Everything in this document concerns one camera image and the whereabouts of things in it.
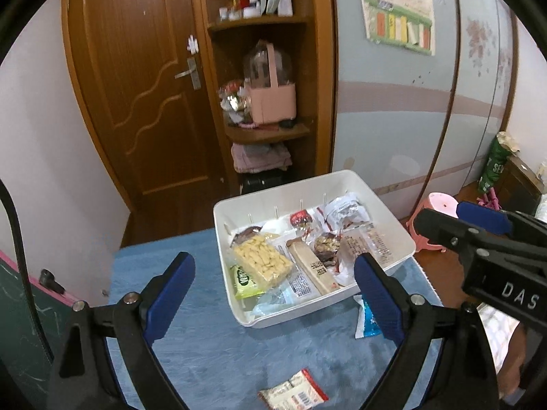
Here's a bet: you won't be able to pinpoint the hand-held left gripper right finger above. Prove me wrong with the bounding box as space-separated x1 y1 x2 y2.
354 253 498 410

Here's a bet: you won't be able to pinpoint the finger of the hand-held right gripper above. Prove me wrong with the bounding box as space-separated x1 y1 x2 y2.
456 201 547 244
414 208 518 265

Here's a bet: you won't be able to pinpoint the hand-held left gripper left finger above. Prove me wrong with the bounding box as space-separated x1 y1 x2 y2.
47 252 196 410

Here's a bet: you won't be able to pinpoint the blue foil snack packet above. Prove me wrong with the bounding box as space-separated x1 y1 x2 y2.
355 296 383 339

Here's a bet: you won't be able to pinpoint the clear wrapper with printed lines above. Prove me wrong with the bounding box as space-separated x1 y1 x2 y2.
339 227 396 274

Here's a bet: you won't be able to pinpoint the beige snack bar packet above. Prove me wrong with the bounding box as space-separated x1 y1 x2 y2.
286 241 337 295

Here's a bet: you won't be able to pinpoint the clear packet of nuts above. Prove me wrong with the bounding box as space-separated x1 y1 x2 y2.
313 233 343 268

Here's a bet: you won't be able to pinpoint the green snack packet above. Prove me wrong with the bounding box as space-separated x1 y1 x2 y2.
230 264 266 300

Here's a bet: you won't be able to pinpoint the yellow cracker packet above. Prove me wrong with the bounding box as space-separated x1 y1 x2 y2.
232 231 295 292

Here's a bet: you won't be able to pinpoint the dark brown snack packet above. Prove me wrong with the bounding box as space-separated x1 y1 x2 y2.
233 225 262 245

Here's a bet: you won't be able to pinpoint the white and red snack packet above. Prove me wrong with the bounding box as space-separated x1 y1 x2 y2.
257 368 330 410

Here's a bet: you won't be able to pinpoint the white plastic bin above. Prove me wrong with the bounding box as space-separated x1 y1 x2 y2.
213 170 417 329

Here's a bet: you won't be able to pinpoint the pink clips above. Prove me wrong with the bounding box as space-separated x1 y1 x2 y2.
478 191 502 211

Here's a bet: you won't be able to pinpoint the pink plastic stool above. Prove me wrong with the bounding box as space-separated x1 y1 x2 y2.
406 192 461 254

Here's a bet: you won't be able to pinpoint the brown wooden cabinet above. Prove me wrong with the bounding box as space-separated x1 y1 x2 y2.
497 155 546 219

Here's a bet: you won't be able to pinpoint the green bag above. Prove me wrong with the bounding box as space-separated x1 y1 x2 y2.
477 132 512 194

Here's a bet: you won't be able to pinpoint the white quilted bedding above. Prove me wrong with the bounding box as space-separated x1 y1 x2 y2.
476 302 521 374

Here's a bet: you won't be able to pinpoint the blue fluffy mat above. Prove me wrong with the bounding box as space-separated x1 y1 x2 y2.
106 226 445 410

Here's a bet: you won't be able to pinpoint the crumpled white snack packet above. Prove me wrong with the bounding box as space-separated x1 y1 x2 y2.
318 193 373 232

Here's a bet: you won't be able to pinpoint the clear packet with blue label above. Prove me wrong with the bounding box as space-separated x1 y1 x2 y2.
252 284 297 317

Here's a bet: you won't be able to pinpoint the black cylinder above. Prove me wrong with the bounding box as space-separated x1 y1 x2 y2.
38 268 66 296

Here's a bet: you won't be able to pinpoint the pale blue wardrobe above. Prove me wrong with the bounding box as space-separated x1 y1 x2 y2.
333 0 547 220

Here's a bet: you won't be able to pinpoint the black bag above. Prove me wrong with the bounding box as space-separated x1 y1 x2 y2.
240 171 286 194

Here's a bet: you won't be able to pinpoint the folded pink cloth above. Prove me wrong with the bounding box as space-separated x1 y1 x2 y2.
231 142 293 174

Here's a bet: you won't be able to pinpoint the wooden corner shelf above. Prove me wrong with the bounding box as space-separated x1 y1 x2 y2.
190 0 339 197

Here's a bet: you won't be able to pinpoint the shiny foil wrap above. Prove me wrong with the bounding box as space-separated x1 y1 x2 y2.
219 80 251 117

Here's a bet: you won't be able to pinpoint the pink basket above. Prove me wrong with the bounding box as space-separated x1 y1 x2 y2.
245 45 297 123

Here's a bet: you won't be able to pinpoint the brown wooden door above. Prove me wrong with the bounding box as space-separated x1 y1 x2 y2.
62 0 225 225

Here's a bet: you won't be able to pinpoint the clear plastic dome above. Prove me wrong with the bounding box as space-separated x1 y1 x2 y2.
243 40 294 90

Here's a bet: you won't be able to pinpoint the green chalkboard with pink frame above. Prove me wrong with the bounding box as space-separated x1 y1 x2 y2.
0 250 88 410

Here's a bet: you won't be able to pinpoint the black cable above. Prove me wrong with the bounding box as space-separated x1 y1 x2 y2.
0 178 54 372

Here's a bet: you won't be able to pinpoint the wall poster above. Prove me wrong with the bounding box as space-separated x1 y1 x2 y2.
356 0 437 57

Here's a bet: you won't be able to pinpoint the metal door handle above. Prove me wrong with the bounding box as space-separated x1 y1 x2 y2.
174 57 202 91

